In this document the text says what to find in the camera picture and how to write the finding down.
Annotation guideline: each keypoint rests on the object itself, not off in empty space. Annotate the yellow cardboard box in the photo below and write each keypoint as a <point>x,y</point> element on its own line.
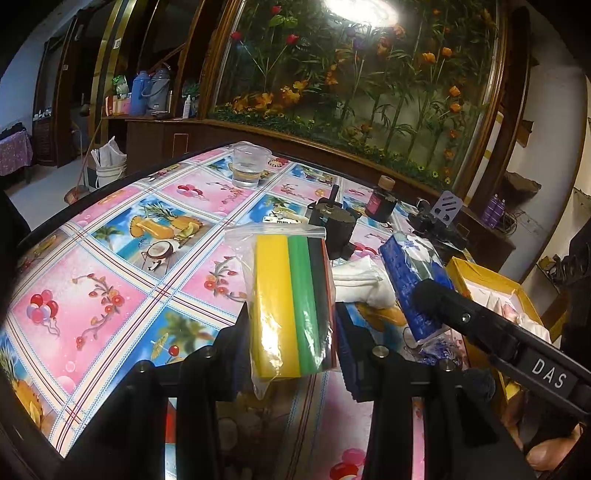
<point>504,297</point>

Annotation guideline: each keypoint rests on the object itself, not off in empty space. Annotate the white cloth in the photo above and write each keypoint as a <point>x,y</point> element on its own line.
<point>363,281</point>

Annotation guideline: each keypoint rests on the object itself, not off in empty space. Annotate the black toothed container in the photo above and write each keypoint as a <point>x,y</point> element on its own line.
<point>339,223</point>

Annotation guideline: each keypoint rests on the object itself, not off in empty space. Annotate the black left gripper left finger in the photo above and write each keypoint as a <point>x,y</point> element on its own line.
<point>125,438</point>

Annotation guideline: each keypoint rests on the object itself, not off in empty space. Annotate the purple phone stand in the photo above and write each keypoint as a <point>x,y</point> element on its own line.
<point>447,207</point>

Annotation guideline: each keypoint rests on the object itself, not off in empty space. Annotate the white bucket with bag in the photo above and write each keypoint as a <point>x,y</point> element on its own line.
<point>110,163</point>

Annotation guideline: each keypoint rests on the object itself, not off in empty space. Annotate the person right hand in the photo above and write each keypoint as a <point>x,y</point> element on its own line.
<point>550,453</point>

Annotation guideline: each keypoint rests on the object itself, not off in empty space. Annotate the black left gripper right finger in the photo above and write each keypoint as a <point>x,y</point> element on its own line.
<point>427,422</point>

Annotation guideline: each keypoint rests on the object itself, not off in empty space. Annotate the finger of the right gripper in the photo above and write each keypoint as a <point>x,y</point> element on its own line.
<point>484,329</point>

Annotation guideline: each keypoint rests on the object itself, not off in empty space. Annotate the blue thermos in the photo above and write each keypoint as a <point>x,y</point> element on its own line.
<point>140,91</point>

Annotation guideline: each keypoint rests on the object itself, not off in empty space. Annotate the grey thermos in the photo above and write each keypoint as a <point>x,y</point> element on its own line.
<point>157,94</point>

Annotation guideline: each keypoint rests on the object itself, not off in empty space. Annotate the clear plastic cup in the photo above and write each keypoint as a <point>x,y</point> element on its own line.
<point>248,161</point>

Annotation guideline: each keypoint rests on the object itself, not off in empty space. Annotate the black jar with cork lid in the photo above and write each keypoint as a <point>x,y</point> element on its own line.
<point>382,201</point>

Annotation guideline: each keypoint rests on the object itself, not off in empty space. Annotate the blue tissue pack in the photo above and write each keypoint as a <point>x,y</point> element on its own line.
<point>409,259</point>

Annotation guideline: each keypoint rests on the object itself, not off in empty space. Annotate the colourful plastic tablecloth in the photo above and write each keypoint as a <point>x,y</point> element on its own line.
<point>143,273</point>

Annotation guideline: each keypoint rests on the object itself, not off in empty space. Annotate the flower mural panel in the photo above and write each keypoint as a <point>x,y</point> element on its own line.
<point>401,84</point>

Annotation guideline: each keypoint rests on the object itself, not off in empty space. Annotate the multicolour sponge pack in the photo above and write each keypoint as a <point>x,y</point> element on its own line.
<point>290,300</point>

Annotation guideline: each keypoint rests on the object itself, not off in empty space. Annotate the purple bottles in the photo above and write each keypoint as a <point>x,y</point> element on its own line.
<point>493,212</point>

